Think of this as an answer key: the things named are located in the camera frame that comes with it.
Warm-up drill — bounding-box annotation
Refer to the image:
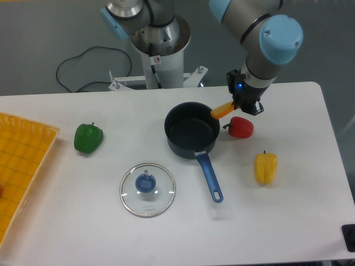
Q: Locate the glass lid blue knob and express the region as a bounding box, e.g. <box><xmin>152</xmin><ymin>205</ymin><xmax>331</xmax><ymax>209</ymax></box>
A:
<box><xmin>119</xmin><ymin>162</ymin><xmax>176</xmax><ymax>218</ymax></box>

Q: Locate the green bell pepper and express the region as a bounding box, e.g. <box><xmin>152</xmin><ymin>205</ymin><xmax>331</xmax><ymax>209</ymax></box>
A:
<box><xmin>74</xmin><ymin>123</ymin><xmax>104</xmax><ymax>154</ymax></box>

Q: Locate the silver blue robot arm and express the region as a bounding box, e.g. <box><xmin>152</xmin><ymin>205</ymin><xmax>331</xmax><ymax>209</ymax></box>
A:
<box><xmin>100</xmin><ymin>1</ymin><xmax>303</xmax><ymax>119</ymax></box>

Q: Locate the dark blue saucepan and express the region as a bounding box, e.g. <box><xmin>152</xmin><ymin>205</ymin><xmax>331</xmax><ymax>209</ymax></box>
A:
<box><xmin>164</xmin><ymin>102</ymin><xmax>224</xmax><ymax>203</ymax></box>

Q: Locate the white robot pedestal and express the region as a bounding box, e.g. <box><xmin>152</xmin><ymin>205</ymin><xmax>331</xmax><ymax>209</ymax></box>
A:
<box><xmin>109</xmin><ymin>15</ymin><xmax>208</xmax><ymax>91</ymax></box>

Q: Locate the black cable on floor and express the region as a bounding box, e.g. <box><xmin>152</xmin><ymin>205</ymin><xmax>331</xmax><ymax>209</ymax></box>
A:
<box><xmin>55</xmin><ymin>45</ymin><xmax>132</xmax><ymax>93</ymax></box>

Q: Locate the yellow bell pepper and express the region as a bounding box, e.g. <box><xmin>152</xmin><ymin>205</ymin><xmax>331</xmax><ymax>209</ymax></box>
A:
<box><xmin>254</xmin><ymin>150</ymin><xmax>278</xmax><ymax>185</ymax></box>

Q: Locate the red bell pepper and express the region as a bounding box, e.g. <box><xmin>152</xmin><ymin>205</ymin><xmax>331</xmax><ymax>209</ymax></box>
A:
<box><xmin>222</xmin><ymin>116</ymin><xmax>254</xmax><ymax>139</ymax></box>

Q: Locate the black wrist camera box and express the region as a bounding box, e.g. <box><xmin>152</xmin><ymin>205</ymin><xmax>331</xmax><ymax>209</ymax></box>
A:
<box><xmin>226</xmin><ymin>69</ymin><xmax>240</xmax><ymax>94</ymax></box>

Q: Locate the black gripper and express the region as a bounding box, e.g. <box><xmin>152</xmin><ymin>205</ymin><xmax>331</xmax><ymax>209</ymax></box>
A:
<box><xmin>232</xmin><ymin>80</ymin><xmax>267</xmax><ymax>115</ymax></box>

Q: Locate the black table corner device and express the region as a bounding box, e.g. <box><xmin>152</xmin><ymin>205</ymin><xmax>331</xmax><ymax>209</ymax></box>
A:
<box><xmin>341</xmin><ymin>224</ymin><xmax>355</xmax><ymax>253</ymax></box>

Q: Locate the orange bread slice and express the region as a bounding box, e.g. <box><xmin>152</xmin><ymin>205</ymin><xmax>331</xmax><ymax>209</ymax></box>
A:
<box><xmin>210</xmin><ymin>101</ymin><xmax>235</xmax><ymax>120</ymax></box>

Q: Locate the yellow plastic basket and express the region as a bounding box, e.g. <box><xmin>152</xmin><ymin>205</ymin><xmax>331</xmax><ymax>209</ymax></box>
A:
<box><xmin>1</xmin><ymin>112</ymin><xmax>60</xmax><ymax>244</ymax></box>

